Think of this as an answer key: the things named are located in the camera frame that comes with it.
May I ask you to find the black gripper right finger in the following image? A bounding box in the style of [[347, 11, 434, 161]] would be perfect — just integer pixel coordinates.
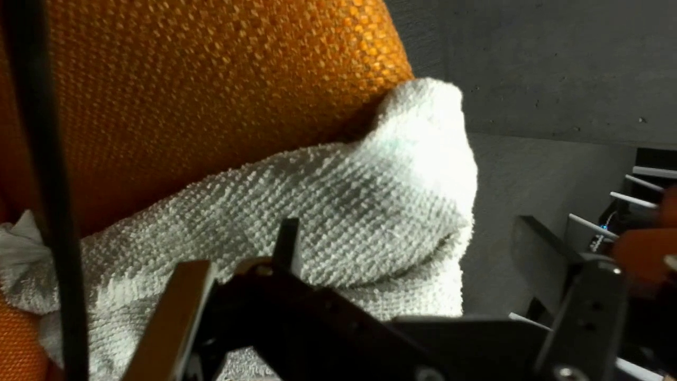
[[512, 215, 629, 381]]

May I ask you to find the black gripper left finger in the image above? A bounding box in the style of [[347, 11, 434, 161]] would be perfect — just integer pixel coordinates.
[[183, 218, 452, 381]]

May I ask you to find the white terry cloth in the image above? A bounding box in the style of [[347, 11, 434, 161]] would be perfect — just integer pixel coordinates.
[[0, 76, 481, 381]]

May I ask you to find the near orange chair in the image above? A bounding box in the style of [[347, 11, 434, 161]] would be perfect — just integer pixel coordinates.
[[0, 0, 412, 381]]

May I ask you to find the black orange clamp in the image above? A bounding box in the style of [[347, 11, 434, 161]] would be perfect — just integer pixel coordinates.
[[612, 186, 677, 296]]

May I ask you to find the black cable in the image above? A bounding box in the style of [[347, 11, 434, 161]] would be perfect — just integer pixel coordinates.
[[4, 0, 91, 381]]

